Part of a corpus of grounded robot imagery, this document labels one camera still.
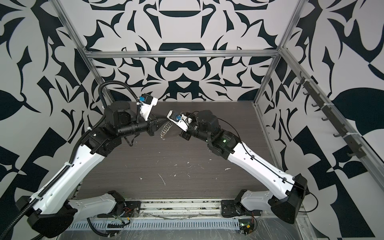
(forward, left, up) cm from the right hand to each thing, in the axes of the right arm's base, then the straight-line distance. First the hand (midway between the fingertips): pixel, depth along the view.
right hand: (175, 117), depth 63 cm
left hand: (-1, +2, +3) cm, 4 cm away
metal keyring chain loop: (-2, +4, -4) cm, 6 cm away
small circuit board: (-35, -31, -39) cm, 61 cm away
